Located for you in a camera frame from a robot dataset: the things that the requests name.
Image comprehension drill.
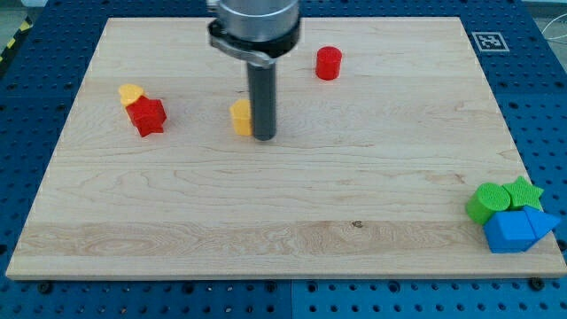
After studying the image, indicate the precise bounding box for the green star block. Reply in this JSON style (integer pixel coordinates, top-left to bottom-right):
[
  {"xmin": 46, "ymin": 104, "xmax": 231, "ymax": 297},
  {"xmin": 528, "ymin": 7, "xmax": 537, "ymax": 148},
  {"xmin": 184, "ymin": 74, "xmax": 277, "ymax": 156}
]
[{"xmin": 502, "ymin": 176, "xmax": 544, "ymax": 211}]

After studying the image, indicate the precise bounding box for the green cylinder block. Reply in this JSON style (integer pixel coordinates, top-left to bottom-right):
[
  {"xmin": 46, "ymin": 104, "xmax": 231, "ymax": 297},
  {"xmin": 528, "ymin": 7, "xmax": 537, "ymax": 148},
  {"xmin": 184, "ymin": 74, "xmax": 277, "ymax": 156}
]
[{"xmin": 465, "ymin": 183, "xmax": 511, "ymax": 225}]

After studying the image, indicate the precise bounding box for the light wooden board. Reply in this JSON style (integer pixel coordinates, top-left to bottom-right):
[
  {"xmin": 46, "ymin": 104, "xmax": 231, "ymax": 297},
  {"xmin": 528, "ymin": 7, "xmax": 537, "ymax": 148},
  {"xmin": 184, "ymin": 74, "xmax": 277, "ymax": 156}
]
[{"xmin": 6, "ymin": 17, "xmax": 566, "ymax": 280}]

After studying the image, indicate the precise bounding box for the white cable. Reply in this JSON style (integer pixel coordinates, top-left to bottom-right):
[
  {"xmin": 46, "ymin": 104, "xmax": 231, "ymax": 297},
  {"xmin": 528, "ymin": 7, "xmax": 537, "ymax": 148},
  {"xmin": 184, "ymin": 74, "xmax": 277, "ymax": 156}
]
[{"xmin": 540, "ymin": 12, "xmax": 567, "ymax": 46}]

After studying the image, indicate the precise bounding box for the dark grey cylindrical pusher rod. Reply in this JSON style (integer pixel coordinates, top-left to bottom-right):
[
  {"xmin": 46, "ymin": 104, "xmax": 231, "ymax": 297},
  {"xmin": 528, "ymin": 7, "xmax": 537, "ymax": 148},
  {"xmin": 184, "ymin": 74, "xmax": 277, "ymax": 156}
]
[{"xmin": 246, "ymin": 63, "xmax": 276, "ymax": 141}]

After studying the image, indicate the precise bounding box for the blue triangle block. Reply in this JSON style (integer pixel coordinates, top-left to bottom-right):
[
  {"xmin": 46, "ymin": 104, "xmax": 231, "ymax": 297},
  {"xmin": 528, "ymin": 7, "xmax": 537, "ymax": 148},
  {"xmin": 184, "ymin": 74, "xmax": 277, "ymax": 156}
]
[{"xmin": 523, "ymin": 206, "xmax": 561, "ymax": 251}]

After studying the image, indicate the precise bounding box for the yellow heart block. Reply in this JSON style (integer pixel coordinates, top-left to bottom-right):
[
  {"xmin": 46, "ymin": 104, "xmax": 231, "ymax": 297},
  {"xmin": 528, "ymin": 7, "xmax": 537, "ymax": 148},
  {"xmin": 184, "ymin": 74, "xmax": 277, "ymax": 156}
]
[{"xmin": 118, "ymin": 83, "xmax": 144, "ymax": 107}]

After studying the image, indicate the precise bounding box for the yellow black hazard tape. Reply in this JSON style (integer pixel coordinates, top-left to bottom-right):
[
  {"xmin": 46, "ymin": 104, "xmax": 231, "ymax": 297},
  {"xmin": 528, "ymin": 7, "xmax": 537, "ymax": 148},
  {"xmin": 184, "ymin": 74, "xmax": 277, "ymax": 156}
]
[{"xmin": 1, "ymin": 16, "xmax": 34, "ymax": 66}]

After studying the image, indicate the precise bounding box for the red cylinder block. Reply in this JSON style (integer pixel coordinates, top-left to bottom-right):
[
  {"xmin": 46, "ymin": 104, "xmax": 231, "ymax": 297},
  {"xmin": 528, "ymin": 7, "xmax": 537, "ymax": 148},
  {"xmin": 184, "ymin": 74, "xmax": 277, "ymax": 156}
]
[{"xmin": 315, "ymin": 46, "xmax": 342, "ymax": 81}]

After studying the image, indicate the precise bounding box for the red star block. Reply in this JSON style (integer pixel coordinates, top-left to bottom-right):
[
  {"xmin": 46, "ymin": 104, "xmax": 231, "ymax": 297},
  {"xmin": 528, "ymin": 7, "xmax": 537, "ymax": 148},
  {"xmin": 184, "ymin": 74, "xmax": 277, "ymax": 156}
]
[{"xmin": 125, "ymin": 96, "xmax": 167, "ymax": 137}]

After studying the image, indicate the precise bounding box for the blue cube block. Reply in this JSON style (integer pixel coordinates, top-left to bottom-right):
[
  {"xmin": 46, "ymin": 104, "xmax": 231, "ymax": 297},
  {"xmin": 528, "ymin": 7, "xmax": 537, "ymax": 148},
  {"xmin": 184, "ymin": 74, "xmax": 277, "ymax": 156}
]
[{"xmin": 483, "ymin": 211, "xmax": 536, "ymax": 253}]

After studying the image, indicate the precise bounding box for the yellow hexagon block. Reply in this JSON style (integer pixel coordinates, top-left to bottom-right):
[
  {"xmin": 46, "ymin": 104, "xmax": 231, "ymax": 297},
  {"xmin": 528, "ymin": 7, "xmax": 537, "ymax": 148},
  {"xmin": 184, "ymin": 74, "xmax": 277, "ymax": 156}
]
[{"xmin": 229, "ymin": 99, "xmax": 253, "ymax": 136}]

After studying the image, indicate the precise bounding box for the black white fiducial marker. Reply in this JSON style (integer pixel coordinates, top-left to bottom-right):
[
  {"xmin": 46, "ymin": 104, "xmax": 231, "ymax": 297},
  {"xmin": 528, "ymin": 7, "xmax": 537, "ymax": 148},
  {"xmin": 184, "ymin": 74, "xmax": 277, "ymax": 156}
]
[{"xmin": 471, "ymin": 32, "xmax": 509, "ymax": 52}]

